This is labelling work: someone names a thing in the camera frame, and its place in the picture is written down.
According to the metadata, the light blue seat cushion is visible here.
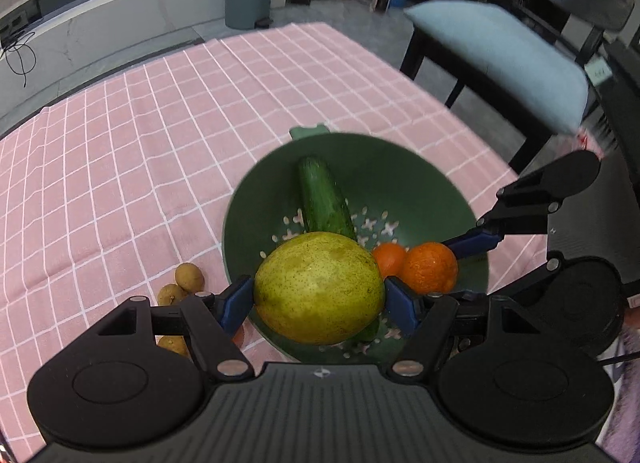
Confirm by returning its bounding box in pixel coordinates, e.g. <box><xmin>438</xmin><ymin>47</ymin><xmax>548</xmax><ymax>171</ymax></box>
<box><xmin>404</xmin><ymin>0</ymin><xmax>591</xmax><ymax>136</ymax></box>

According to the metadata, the orange mandarin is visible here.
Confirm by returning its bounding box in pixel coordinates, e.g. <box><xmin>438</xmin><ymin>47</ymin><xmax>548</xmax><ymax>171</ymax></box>
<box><xmin>371</xmin><ymin>242</ymin><xmax>408</xmax><ymax>280</ymax></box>
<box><xmin>400</xmin><ymin>241</ymin><xmax>459</xmax><ymax>295</ymax></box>

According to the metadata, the brown longan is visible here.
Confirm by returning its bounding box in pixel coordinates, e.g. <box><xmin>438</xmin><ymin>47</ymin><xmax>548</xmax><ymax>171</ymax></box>
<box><xmin>174</xmin><ymin>263</ymin><xmax>206</xmax><ymax>294</ymax></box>
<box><xmin>157</xmin><ymin>284</ymin><xmax>190</xmax><ymax>308</ymax></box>
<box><xmin>156</xmin><ymin>335</ymin><xmax>192</xmax><ymax>358</ymax></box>

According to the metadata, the green colander bowl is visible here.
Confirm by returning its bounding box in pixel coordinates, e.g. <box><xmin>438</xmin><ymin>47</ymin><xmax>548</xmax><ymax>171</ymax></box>
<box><xmin>221</xmin><ymin>124</ymin><xmax>490</xmax><ymax>365</ymax></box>

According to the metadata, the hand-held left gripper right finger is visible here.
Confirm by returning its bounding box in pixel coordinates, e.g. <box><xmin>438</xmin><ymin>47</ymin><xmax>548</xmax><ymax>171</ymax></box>
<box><xmin>384</xmin><ymin>275</ymin><xmax>546</xmax><ymax>379</ymax></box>

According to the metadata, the green cucumber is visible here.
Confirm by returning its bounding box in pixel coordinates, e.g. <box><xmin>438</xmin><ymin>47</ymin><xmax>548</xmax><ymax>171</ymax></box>
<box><xmin>298</xmin><ymin>156</ymin><xmax>383</xmax><ymax>344</ymax></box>

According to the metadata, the white marble tv cabinet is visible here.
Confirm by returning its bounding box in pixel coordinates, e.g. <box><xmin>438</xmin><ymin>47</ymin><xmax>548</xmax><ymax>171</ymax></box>
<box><xmin>0</xmin><ymin>0</ymin><xmax>291</xmax><ymax>118</ymax></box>

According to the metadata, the pink fluffy clothing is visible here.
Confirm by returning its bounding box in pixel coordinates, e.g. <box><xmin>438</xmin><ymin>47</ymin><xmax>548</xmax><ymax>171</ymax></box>
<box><xmin>597</xmin><ymin>328</ymin><xmax>640</xmax><ymax>463</ymax></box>

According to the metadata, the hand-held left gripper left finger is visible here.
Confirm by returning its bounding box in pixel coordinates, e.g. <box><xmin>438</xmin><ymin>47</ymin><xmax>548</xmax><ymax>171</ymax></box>
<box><xmin>95</xmin><ymin>275</ymin><xmax>256</xmax><ymax>379</ymax></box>

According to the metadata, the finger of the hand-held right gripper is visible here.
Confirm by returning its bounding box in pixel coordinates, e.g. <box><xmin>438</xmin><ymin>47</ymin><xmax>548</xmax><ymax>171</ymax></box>
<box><xmin>442</xmin><ymin>158</ymin><xmax>563</xmax><ymax>261</ymax></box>
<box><xmin>492</xmin><ymin>253</ymin><xmax>566</xmax><ymax>301</ymax></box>

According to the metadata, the black cable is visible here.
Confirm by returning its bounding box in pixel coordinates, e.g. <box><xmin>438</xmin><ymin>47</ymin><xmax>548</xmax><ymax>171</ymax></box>
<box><xmin>0</xmin><ymin>30</ymin><xmax>38</xmax><ymax>88</ymax></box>

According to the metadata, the yellow green pear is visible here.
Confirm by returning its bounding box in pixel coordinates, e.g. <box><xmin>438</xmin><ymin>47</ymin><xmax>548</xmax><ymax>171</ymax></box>
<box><xmin>253</xmin><ymin>232</ymin><xmax>387</xmax><ymax>346</ymax></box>

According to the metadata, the pink checkered tablecloth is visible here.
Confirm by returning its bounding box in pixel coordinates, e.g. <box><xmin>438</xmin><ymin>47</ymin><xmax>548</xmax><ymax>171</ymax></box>
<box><xmin>0</xmin><ymin>23</ymin><xmax>551</xmax><ymax>463</ymax></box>

